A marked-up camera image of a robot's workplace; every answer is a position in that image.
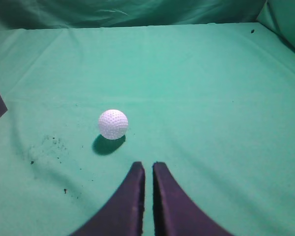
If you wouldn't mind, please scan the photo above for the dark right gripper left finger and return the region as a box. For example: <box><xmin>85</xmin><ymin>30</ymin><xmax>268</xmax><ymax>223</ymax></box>
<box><xmin>72</xmin><ymin>162</ymin><xmax>145</xmax><ymax>236</ymax></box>

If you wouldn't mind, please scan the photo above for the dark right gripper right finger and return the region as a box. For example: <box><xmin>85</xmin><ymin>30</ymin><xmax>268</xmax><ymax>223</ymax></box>
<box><xmin>152</xmin><ymin>162</ymin><xmax>231</xmax><ymax>236</ymax></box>

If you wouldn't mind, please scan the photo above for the white dimpled golf ball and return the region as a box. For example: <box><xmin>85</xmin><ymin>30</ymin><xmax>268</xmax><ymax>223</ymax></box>
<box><xmin>98</xmin><ymin>109</ymin><xmax>128</xmax><ymax>140</ymax></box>

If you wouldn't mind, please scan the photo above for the green table cloth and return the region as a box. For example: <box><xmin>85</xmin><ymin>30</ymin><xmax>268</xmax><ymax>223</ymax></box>
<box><xmin>0</xmin><ymin>23</ymin><xmax>295</xmax><ymax>236</ymax></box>

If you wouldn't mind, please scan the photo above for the green backdrop cloth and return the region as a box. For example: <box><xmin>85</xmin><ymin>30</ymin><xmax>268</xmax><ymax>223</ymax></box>
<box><xmin>0</xmin><ymin>0</ymin><xmax>295</xmax><ymax>48</ymax></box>

